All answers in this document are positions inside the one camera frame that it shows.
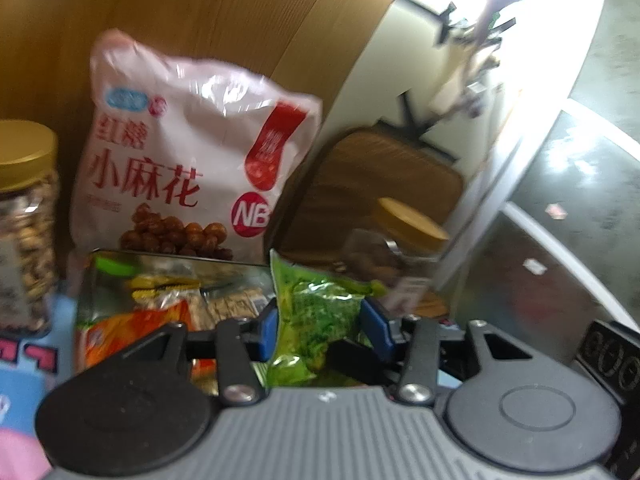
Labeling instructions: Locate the red orange snack packet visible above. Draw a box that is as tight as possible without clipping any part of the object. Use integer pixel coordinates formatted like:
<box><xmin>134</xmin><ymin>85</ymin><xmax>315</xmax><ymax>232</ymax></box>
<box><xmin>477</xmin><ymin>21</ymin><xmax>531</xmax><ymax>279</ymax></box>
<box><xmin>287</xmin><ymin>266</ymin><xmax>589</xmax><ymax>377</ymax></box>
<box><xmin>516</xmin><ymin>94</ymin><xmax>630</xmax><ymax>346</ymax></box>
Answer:
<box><xmin>76</xmin><ymin>299</ymin><xmax>214</xmax><ymax>372</ymax></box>

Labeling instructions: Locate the white power strip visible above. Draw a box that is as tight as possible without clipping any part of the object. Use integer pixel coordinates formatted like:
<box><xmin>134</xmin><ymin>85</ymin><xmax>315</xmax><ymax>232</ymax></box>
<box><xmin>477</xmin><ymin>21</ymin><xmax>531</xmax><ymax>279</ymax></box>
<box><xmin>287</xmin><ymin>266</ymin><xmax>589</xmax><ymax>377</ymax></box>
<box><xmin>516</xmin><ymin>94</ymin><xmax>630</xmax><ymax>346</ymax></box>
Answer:
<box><xmin>429</xmin><ymin>44</ymin><xmax>501</xmax><ymax>116</ymax></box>

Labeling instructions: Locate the wooden headboard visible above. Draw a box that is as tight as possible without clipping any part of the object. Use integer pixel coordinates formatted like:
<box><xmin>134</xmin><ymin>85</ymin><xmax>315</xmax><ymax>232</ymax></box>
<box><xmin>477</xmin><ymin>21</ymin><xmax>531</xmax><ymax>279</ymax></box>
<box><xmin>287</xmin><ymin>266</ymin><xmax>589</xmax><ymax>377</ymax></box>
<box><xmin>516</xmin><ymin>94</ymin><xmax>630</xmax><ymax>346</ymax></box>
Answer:
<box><xmin>1</xmin><ymin>0</ymin><xmax>394</xmax><ymax>259</ymax></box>

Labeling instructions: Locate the nut jar with white label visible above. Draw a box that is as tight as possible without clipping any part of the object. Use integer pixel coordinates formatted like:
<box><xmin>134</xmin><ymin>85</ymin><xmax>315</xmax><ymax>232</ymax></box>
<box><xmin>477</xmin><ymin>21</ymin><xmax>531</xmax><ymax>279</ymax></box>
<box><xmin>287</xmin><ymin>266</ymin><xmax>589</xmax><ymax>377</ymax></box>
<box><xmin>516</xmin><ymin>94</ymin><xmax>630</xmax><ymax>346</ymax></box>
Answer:
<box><xmin>1</xmin><ymin>119</ymin><xmax>58</xmax><ymax>337</ymax></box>

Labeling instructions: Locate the pink twisted dough snack bag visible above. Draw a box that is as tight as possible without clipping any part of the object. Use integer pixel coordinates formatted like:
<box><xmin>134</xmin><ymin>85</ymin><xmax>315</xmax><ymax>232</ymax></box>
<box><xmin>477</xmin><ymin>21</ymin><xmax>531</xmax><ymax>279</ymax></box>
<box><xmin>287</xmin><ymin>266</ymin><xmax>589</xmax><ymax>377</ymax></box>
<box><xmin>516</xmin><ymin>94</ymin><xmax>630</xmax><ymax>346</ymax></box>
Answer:
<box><xmin>70</xmin><ymin>29</ymin><xmax>322</xmax><ymax>263</ymax></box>

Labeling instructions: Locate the nut jar with red label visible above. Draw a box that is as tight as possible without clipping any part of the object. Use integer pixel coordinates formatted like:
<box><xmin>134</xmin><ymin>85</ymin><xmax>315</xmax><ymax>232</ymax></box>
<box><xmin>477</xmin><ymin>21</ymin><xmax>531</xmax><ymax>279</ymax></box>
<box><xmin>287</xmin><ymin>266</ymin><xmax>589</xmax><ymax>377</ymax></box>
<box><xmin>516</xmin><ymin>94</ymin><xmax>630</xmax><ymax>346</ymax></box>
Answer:
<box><xmin>341</xmin><ymin>197</ymin><xmax>449</xmax><ymax>314</ymax></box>

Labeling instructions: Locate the green snack packet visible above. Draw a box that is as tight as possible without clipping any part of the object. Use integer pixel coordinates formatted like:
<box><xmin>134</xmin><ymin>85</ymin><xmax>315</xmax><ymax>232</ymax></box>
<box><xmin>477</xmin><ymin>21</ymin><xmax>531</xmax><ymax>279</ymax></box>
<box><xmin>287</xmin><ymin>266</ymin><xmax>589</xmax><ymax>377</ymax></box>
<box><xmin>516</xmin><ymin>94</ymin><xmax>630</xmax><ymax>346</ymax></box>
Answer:
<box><xmin>266</xmin><ymin>250</ymin><xmax>387</xmax><ymax>387</ymax></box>

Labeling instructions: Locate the black sheep print box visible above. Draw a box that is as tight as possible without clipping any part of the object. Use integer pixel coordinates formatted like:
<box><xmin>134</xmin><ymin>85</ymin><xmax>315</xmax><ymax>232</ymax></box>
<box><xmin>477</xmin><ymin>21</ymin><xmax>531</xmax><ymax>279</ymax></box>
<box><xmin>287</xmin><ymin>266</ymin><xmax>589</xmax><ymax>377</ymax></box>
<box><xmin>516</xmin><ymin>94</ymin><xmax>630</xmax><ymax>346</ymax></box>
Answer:
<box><xmin>72</xmin><ymin>246</ymin><xmax>281</xmax><ymax>396</ymax></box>

